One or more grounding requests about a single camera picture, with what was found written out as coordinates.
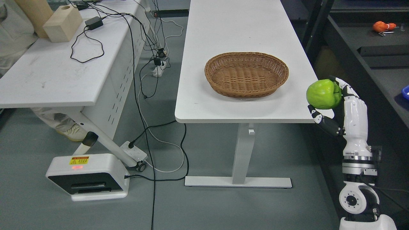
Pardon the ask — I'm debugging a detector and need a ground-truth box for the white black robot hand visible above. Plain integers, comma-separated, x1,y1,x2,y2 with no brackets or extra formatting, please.
308,76,372,156

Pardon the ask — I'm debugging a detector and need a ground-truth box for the green apple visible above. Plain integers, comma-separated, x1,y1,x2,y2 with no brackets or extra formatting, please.
306,80,342,110

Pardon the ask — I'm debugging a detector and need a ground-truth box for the white robot base unit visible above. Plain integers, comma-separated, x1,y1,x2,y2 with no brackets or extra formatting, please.
46,153,129,201

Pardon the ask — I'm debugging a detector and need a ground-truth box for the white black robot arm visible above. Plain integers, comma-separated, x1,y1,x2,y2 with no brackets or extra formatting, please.
339,146,397,230

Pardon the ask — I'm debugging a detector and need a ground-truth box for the blue plastic tray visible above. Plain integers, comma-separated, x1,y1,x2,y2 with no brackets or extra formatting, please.
401,85,409,100

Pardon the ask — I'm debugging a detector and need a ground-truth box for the orange toy fruit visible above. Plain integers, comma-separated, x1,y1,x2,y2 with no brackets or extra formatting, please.
372,21,397,33

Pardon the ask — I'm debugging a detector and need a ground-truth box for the brown wicker basket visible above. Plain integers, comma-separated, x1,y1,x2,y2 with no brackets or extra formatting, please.
204,52,289,98

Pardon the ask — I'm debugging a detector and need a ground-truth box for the white standing desk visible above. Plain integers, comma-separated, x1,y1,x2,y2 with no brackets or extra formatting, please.
175,0,317,189

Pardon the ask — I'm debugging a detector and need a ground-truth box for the white power strip with plugs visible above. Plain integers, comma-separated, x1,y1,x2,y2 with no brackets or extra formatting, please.
152,58,167,77

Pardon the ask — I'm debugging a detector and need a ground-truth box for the white power strip on floor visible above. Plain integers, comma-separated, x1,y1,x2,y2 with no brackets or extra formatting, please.
120,141,147,162

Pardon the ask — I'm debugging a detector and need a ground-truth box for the white side desk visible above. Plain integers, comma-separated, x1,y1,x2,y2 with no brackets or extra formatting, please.
0,0,150,167

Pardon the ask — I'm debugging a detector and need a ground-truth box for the black power adapter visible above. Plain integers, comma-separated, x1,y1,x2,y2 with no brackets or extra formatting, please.
85,16,103,30

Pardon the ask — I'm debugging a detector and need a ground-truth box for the wooden block with hole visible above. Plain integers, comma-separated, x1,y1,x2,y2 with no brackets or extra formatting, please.
42,5,83,43

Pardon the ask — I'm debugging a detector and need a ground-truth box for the person in white clothes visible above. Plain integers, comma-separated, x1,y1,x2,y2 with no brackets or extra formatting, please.
0,0,88,142

